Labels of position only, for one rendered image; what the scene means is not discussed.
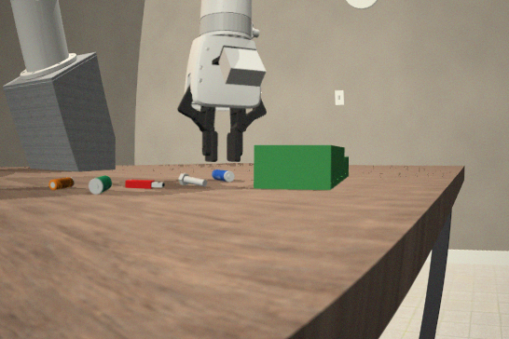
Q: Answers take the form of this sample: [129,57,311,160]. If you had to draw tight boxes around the green bin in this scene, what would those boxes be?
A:
[254,145,349,190]

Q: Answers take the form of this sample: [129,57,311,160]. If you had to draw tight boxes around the orange battery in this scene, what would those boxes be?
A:
[48,178,75,190]

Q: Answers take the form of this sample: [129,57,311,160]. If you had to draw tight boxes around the blue battery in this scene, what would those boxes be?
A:
[212,169,235,182]

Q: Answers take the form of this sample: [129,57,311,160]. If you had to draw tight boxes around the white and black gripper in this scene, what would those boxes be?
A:
[177,31,267,162]

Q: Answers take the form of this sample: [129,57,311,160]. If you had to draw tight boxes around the red usb stick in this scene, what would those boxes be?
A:
[125,180,163,189]

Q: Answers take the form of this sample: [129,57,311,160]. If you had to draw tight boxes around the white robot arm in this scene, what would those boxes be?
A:
[10,0,266,87]

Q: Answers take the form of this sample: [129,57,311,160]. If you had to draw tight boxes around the green aa battery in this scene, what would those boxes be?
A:
[89,176,112,195]

